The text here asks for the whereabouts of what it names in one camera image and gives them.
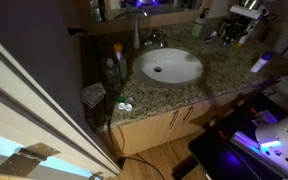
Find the small green cap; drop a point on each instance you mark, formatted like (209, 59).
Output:
(121, 99)

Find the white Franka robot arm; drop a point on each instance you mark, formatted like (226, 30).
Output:
(284, 140)

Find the bottle with orange cap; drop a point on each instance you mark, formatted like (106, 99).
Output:
(121, 63)

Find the chrome faucet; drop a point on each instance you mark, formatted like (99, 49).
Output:
(155, 36)

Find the green soap pump bottle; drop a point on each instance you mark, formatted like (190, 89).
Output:
(198, 28)

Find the clear plastic bottle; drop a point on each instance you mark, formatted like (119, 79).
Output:
(112, 76)

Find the white toilet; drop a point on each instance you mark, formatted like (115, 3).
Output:
(284, 36)

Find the white oval sink basin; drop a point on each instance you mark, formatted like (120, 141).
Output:
(174, 66)

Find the black robot cart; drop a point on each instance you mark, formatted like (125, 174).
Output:
(217, 156)

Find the wall mirror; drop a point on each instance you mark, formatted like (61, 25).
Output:
(164, 10)

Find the white lotion tube yellow cap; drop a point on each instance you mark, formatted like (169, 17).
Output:
(242, 40)

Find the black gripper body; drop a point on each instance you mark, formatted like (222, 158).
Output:
(237, 27)

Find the light wood vanity cabinet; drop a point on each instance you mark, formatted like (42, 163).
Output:
(144, 133)

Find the grey tissue box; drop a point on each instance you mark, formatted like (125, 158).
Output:
(92, 95)

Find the metal cup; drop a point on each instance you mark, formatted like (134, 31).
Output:
(221, 30)

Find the white bottle blue cap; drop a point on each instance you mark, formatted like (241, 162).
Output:
(260, 63)

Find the brass door hinge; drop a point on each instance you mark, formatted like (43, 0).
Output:
(17, 163)
(96, 175)

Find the white contact lens case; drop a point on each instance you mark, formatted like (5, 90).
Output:
(125, 106)

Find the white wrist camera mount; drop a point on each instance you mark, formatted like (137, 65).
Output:
(249, 12)

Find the small toothpaste tube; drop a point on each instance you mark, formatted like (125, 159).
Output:
(210, 36)

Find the white door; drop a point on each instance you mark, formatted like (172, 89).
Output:
(17, 110)

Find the white electric toothbrush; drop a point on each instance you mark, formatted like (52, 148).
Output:
(136, 36)

